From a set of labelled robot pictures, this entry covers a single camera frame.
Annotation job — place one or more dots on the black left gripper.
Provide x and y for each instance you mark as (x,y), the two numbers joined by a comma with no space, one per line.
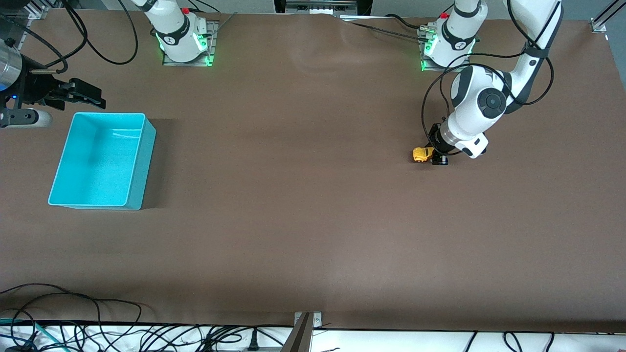
(436,140)

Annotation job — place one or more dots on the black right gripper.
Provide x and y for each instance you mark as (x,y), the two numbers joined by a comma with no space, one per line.
(40,87)

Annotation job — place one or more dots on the yellow beetle toy car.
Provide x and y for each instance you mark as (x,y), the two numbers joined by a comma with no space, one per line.
(421,154)

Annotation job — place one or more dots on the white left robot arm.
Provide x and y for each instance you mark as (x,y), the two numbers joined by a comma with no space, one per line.
(477,107)

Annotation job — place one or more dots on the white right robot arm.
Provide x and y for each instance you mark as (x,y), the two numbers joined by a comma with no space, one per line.
(176,34)

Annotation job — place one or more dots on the turquoise plastic bin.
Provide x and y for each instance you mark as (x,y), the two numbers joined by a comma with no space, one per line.
(95,166)

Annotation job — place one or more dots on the aluminium corner profile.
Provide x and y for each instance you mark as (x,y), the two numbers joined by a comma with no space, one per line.
(604,17)

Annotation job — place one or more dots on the aluminium beam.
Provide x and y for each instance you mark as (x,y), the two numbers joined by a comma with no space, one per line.
(297,337)

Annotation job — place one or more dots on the black power plug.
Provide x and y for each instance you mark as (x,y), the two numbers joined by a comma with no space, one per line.
(253,342)

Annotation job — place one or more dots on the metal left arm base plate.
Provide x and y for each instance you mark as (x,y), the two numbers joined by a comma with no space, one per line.
(425,66)

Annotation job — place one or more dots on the aluminium frame post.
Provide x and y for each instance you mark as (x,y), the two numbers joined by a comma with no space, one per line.
(29,7)

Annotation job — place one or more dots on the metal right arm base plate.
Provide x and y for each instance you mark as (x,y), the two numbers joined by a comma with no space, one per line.
(212,44)

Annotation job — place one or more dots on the metal bracket plate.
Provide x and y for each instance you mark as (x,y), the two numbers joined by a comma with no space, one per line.
(317,320)

